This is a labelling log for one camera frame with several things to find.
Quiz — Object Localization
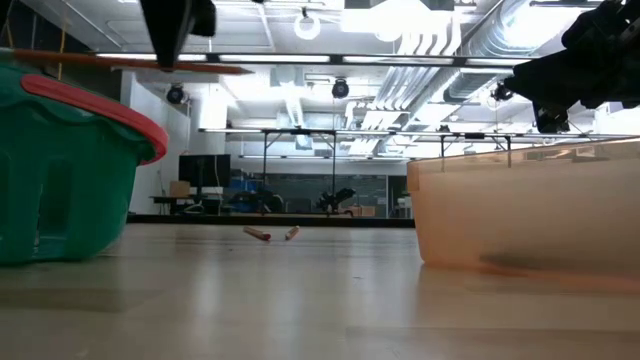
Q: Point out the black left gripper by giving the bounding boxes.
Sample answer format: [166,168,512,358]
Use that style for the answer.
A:
[139,0,217,70]

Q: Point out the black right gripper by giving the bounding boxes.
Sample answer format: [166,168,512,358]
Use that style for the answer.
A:
[502,0,640,134]

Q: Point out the orange translucent plastic bin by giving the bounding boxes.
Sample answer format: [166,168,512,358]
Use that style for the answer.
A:
[406,135,640,294]

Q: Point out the green basket with orange rim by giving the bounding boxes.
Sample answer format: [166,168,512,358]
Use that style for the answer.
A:
[0,52,170,266]

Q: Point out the black computer monitor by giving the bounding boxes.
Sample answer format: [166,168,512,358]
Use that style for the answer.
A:
[178,153,232,189]

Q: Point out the dark background desk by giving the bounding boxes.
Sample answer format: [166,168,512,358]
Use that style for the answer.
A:
[149,194,226,216]

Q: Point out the black overhead bar with lights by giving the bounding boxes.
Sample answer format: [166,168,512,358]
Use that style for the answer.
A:
[94,51,541,69]

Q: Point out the blue storage bins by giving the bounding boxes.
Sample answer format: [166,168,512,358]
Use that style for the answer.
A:
[230,178,262,194]

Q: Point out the dark background door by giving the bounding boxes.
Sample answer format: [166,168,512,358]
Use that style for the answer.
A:
[387,174,412,219]

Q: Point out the silver ventilation duct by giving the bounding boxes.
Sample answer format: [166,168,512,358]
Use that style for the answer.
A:
[443,0,581,104]

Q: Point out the black background rig frame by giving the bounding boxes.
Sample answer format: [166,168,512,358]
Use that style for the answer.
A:
[439,131,514,169]
[260,128,339,216]

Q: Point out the white ring lamp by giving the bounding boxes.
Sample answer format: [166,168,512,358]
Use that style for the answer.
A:
[293,12,322,42]

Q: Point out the black aluminium table frame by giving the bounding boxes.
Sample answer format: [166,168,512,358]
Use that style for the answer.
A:
[127,213,416,229]

